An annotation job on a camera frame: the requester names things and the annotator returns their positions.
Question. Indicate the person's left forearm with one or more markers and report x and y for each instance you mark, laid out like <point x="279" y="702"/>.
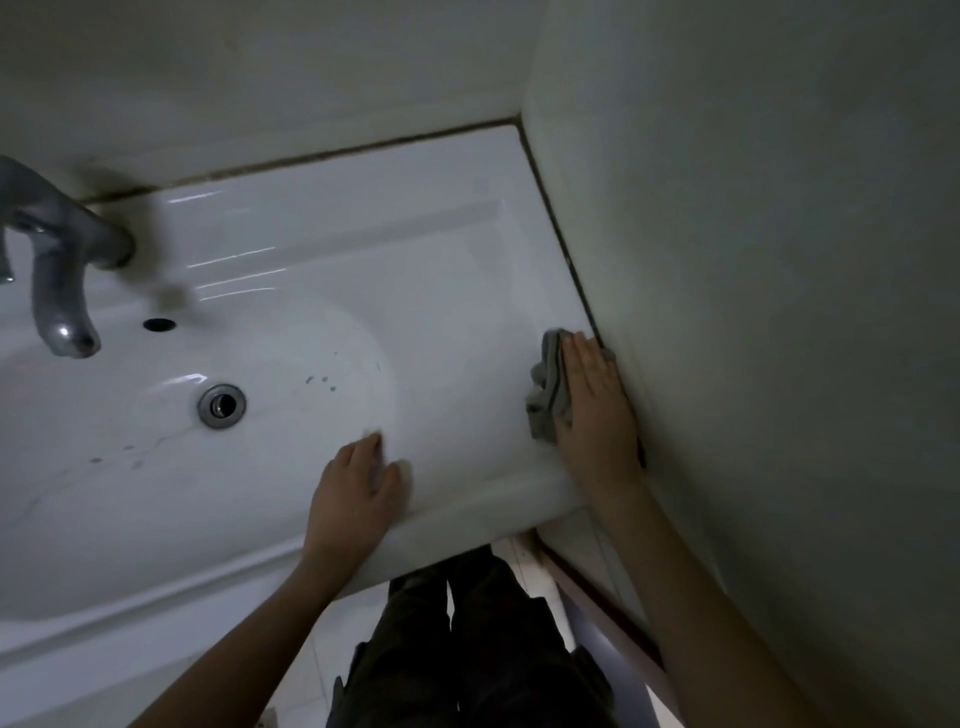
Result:
<point x="247" y="645"/>

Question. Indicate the metal sink drain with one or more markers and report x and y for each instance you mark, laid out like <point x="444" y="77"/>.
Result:
<point x="222" y="406"/>

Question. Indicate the person's dark trousers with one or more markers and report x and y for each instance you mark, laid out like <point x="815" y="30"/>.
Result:
<point x="480" y="645"/>

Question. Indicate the person's left hand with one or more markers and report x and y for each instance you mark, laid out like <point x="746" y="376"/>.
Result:
<point x="352" y="502"/>

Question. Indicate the grey cleaning cloth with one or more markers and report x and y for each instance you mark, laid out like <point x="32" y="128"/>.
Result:
<point x="546" y="390"/>

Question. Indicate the person's right forearm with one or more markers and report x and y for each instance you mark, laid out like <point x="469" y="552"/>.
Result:
<point x="690" y="607"/>

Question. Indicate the person's left fingers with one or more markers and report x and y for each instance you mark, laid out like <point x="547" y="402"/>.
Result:
<point x="375" y="465"/>

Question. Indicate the person's right hand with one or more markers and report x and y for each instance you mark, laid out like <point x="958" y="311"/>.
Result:
<point x="596" y="427"/>

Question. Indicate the white ceramic sink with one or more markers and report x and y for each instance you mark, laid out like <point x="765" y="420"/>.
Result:
<point x="285" y="390"/>

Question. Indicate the chrome faucet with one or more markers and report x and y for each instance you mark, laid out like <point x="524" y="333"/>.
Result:
<point x="52" y="255"/>

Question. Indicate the person's right fingers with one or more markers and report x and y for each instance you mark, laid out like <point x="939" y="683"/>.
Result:
<point x="589" y="367"/>

